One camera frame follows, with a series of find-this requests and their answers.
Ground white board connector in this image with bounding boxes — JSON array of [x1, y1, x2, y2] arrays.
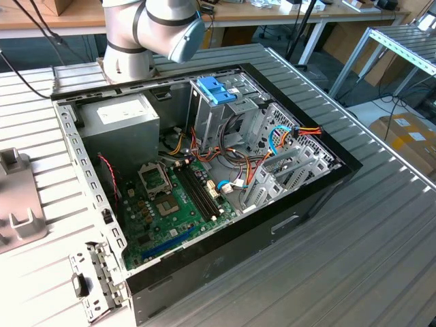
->
[[205, 179, 219, 201]]

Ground metal optical drive cage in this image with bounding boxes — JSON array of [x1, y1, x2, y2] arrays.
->
[[185, 72, 270, 153]]

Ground metal socket cover frame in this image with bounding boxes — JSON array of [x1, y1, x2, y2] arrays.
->
[[137, 161, 172, 201]]

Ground brown cardboard box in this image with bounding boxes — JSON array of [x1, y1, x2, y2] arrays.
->
[[40, 0, 74, 17]]

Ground black cable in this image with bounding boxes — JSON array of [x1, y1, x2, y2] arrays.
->
[[0, 0, 69, 100]]

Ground black open PC case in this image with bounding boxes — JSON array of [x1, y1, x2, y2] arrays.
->
[[50, 63, 364, 327]]

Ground coloured wire bundle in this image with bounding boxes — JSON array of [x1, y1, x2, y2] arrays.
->
[[189, 114, 274, 192]]

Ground CPU socket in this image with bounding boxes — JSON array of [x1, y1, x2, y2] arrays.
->
[[152, 193, 181, 219]]

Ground black case fan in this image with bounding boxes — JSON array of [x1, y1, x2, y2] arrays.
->
[[96, 155, 121, 214]]

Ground red yellow orange power wire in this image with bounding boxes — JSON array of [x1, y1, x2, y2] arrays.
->
[[277, 124, 324, 151]]

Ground red black twisted fan wire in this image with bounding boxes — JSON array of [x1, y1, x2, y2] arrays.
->
[[97, 153, 121, 202]]

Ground yellow black wire bundle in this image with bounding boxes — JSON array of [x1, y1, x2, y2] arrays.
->
[[159, 127, 188, 157]]

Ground grey parts rack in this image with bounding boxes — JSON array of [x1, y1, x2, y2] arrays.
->
[[0, 146, 49, 255]]

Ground thin metal locking lever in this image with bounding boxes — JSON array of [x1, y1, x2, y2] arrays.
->
[[161, 164, 173, 193]]

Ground black RAM slot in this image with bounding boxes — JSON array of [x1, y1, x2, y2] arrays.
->
[[180, 163, 214, 221], [184, 162, 217, 219], [176, 163, 211, 221], [188, 161, 221, 219]]

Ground large brown cardboard sheet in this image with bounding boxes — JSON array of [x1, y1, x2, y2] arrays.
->
[[322, 22, 409, 88]]

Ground light blue wire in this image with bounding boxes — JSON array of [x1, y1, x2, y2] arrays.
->
[[216, 178, 240, 196], [267, 124, 295, 157]]

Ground long wooden desk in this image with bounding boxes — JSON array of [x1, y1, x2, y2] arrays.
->
[[0, 0, 411, 67]]

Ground grey power supply box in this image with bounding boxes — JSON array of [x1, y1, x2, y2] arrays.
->
[[78, 92, 161, 178]]

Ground blue plastic drive latch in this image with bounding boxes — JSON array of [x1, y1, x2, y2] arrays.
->
[[196, 76, 238, 107]]

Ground metal slot bracket latch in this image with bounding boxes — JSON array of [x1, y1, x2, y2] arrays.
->
[[67, 240, 129, 324]]

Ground metal disk bay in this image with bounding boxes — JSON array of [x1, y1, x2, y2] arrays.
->
[[238, 149, 343, 216]]

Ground green motherboard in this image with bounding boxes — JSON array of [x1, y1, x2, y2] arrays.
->
[[119, 159, 240, 273]]

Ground blue expansion slot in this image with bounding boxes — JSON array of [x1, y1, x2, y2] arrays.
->
[[140, 226, 198, 262]]

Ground flat labelled cardboard box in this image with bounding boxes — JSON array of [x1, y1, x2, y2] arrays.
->
[[369, 112, 436, 176]]

